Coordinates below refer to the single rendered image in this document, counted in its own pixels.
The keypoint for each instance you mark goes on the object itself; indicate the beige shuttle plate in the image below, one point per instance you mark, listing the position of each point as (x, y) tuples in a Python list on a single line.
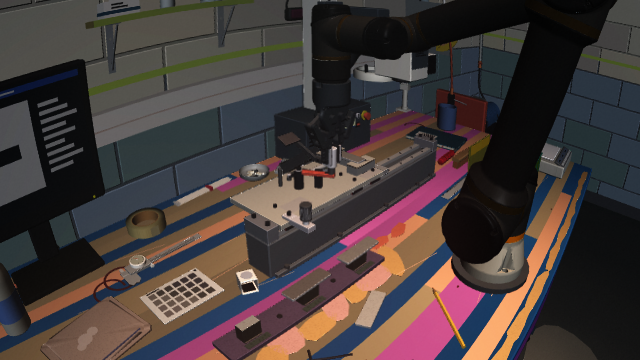
[(270, 200)]

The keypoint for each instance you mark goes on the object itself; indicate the black control box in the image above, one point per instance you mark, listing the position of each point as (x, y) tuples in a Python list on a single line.
[(292, 122)]

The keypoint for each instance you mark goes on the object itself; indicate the brown round stool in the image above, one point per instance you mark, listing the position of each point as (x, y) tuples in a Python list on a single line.
[(560, 345)]

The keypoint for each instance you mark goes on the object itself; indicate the blue cup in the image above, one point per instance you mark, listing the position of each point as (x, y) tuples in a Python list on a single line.
[(447, 117)]

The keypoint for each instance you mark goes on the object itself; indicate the white and blue box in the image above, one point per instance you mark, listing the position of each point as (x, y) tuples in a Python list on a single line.
[(119, 6)]

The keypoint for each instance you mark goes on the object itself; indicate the grey dial caliper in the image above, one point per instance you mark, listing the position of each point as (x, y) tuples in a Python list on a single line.
[(137, 261)]

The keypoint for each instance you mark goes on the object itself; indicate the red board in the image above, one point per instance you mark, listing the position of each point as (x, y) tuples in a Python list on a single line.
[(472, 110)]

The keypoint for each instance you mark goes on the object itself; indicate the black round knob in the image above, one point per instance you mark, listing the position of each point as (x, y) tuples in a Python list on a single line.
[(305, 211)]

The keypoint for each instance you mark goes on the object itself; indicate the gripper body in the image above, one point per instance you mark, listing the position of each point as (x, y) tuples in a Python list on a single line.
[(332, 119)]

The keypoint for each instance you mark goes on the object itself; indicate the grey abrasive strip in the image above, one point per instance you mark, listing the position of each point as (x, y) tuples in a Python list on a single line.
[(370, 308)]

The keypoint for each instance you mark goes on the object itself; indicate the white laser marker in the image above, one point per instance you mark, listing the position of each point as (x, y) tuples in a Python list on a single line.
[(405, 67)]

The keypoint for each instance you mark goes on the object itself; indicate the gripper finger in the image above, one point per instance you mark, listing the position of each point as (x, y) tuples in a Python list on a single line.
[(344, 142), (313, 140)]

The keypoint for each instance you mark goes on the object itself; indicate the dark wall box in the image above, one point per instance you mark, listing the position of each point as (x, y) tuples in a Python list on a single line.
[(293, 10)]

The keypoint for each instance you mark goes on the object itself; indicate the dark blue chute tray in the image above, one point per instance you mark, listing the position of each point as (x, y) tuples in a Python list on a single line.
[(442, 140)]

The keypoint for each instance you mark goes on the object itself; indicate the red round button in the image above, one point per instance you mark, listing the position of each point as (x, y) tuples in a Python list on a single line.
[(366, 115)]

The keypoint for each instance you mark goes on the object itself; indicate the grey small block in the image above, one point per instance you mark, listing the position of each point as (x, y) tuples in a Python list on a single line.
[(247, 328)]

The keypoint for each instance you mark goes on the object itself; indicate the white and red marker pen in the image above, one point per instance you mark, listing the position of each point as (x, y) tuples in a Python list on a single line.
[(200, 192)]

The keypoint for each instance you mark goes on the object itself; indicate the grey clamp upright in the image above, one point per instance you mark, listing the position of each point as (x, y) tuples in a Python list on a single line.
[(333, 156)]

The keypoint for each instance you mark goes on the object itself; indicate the metal bowl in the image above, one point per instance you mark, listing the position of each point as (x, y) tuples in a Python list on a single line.
[(254, 171)]

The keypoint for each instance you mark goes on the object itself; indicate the brown square tag blank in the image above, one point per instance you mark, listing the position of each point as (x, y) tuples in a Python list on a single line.
[(289, 139)]

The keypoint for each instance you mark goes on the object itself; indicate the black computer monitor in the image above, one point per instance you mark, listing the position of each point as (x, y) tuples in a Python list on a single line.
[(45, 145)]

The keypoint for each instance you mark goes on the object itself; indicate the green-edged wall shelf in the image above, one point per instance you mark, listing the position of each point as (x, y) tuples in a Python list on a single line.
[(165, 10)]

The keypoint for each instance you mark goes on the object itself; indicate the red clamp lever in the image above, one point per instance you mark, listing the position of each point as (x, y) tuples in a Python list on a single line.
[(315, 173)]

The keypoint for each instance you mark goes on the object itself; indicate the white grid card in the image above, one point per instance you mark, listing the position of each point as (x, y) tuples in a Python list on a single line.
[(182, 295)]

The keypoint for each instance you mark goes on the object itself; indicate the white small device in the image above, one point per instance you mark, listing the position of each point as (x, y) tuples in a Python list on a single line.
[(555, 161)]

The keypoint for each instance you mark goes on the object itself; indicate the grey nest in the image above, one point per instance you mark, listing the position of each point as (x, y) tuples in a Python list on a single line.
[(361, 164)]

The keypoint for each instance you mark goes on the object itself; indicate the dark grey shuttle base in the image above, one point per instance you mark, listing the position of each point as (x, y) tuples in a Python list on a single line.
[(345, 205)]

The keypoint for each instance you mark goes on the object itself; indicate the yellow pencil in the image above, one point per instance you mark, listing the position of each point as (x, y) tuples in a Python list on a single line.
[(449, 317)]

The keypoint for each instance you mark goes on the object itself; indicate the brown block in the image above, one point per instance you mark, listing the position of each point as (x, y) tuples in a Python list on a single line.
[(461, 157)]

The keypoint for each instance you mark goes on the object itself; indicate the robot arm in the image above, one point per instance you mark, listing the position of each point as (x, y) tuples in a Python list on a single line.
[(530, 115)]

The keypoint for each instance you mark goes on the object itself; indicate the black cylinder post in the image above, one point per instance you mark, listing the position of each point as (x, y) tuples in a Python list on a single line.
[(318, 181), (298, 181)]

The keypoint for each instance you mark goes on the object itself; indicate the tan tape roll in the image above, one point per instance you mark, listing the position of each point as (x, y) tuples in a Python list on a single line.
[(134, 225)]

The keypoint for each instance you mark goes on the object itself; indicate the grey plate on stand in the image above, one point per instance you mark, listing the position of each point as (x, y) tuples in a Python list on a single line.
[(306, 285), (357, 250)]

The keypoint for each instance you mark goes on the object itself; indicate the brown flat pad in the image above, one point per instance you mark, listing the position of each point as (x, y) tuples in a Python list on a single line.
[(95, 332)]

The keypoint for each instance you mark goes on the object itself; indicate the purple fixture strip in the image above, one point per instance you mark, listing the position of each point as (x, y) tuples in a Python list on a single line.
[(280, 320)]

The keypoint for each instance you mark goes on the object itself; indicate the grey and blue cylinder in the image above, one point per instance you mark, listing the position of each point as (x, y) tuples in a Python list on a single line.
[(12, 305)]

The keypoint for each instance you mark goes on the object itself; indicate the yellow block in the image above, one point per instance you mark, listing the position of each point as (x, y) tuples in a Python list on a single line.
[(479, 150)]

